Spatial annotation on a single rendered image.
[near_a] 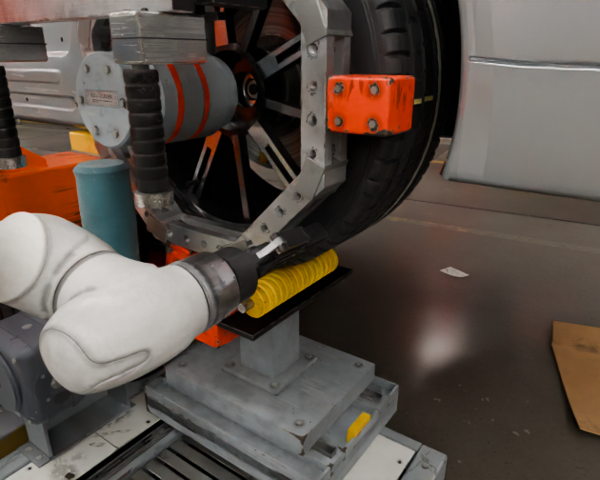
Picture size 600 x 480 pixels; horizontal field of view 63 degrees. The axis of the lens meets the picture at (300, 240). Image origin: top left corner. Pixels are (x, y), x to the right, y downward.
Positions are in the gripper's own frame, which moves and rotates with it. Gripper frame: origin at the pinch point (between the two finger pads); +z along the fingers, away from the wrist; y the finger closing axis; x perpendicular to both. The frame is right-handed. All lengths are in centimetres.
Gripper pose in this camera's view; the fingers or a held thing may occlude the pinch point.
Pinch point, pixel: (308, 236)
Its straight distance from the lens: 77.0
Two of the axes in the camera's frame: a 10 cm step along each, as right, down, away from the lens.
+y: 5.7, -5.2, -6.4
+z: 5.8, -2.9, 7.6
